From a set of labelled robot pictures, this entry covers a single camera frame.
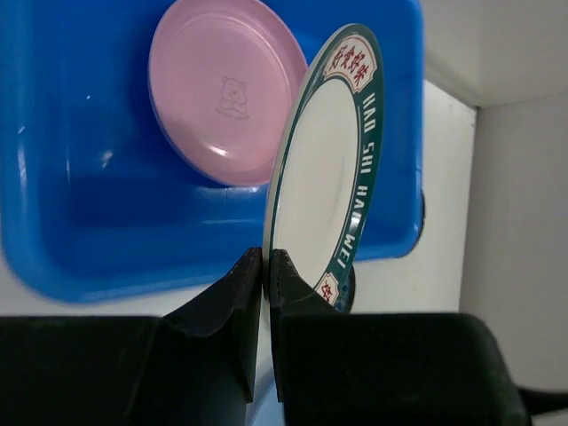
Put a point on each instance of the pink plastic plate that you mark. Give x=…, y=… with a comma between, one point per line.
x=223, y=76

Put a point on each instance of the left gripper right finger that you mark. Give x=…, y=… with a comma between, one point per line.
x=410, y=368

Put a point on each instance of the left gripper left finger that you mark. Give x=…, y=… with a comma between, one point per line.
x=193, y=366

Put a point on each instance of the blue plastic bin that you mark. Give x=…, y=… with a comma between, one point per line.
x=96, y=205

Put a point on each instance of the white plate green lettered rim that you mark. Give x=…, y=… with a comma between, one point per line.
x=325, y=171

